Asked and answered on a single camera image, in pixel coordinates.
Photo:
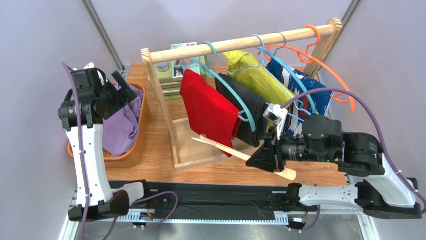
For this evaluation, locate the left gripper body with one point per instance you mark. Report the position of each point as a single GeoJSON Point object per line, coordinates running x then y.
{"type": "Point", "coordinates": [114, 99]}

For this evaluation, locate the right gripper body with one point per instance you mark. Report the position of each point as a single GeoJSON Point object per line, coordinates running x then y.
{"type": "Point", "coordinates": [274, 155]}

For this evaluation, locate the beige wooden hanger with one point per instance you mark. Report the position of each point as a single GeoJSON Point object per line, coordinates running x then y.
{"type": "Point", "coordinates": [287, 173]}

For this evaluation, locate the purple trousers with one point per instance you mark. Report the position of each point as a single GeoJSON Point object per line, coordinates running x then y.
{"type": "Point", "coordinates": [121, 130]}

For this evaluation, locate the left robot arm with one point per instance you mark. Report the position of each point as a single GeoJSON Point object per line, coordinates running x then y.
{"type": "Point", "coordinates": [91, 100]}

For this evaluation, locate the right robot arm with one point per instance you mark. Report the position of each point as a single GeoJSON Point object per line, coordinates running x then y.
{"type": "Point", "coordinates": [381, 193]}

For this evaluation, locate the teal plastic hanger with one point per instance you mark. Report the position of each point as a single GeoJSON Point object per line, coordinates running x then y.
{"type": "Point", "coordinates": [245, 115]}

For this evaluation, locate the orange plastic hanger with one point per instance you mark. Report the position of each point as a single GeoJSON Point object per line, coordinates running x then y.
{"type": "Point", "coordinates": [310, 59]}

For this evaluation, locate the blue plastic hanger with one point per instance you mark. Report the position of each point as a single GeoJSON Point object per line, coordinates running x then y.
{"type": "Point", "coordinates": [263, 49]}

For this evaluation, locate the black garment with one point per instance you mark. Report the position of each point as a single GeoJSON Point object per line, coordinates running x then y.
{"type": "Point", "coordinates": [257, 105]}

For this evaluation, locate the green box with jar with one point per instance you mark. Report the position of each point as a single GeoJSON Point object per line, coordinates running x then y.
{"type": "Point", "coordinates": [170, 75]}

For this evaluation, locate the wooden clothes rack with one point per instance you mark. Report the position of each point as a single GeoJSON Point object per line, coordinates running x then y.
{"type": "Point", "coordinates": [187, 153]}

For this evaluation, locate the blue patterned garment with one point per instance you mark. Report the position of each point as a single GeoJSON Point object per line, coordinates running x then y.
{"type": "Point", "coordinates": [299, 113]}

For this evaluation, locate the orange plastic basket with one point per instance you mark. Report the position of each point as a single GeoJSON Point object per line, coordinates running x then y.
{"type": "Point", "coordinates": [131, 158]}

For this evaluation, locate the red garment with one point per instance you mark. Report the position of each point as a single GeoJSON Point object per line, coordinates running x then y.
{"type": "Point", "coordinates": [209, 112]}

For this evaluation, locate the yellow-green garment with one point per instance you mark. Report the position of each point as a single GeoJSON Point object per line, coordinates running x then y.
{"type": "Point", "coordinates": [248, 71]}

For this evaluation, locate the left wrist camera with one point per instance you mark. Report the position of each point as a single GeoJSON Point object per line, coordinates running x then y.
{"type": "Point", "coordinates": [90, 75]}

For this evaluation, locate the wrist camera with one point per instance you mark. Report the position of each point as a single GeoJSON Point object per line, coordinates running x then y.
{"type": "Point", "coordinates": [277, 116]}
{"type": "Point", "coordinates": [90, 75]}

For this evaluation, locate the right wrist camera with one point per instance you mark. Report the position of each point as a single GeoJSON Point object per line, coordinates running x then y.
{"type": "Point", "coordinates": [277, 116]}

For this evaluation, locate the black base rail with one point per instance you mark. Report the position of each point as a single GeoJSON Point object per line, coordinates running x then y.
{"type": "Point", "coordinates": [218, 204]}

